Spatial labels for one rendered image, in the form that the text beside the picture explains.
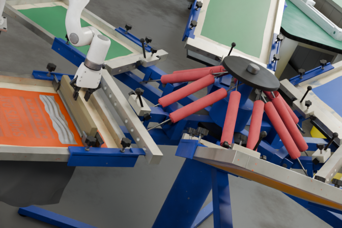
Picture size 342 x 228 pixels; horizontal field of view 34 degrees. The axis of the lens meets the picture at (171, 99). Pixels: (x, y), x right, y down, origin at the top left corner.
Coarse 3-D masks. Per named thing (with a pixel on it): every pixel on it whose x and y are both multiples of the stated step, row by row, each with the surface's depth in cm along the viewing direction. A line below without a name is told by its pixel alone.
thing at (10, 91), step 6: (0, 90) 240; (6, 90) 242; (12, 90) 244; (18, 90) 246; (24, 96) 243; (30, 96) 245; (36, 96) 247; (54, 96) 253; (42, 102) 245; (60, 102) 251; (42, 108) 241; (60, 108) 246; (48, 114) 239; (66, 114) 244
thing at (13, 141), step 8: (48, 120) 235; (72, 128) 236; (0, 136) 212; (56, 136) 227; (0, 144) 208; (8, 144) 210; (16, 144) 212; (24, 144) 214; (32, 144) 216; (40, 144) 218; (48, 144) 220; (56, 144) 222; (64, 144) 224; (72, 144) 226; (80, 144) 229; (104, 144) 236
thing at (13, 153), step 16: (0, 80) 245; (16, 80) 249; (32, 80) 252; (48, 80) 256; (96, 96) 261; (112, 128) 243; (16, 160) 204; (32, 160) 207; (48, 160) 211; (64, 160) 214
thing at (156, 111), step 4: (132, 108) 254; (152, 108) 262; (156, 108) 263; (160, 108) 265; (152, 112) 258; (156, 112) 260; (160, 112) 261; (140, 116) 255; (152, 116) 258; (156, 116) 260; (160, 116) 261; (164, 116) 262; (140, 120) 257; (152, 120) 260; (156, 120) 261; (160, 120) 262
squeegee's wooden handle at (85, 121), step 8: (64, 80) 249; (64, 88) 248; (72, 88) 244; (64, 96) 248; (72, 96) 241; (72, 104) 240; (80, 104) 235; (72, 112) 239; (80, 112) 232; (88, 112) 232; (80, 120) 232; (88, 120) 227; (80, 128) 231; (88, 128) 225; (96, 128) 224
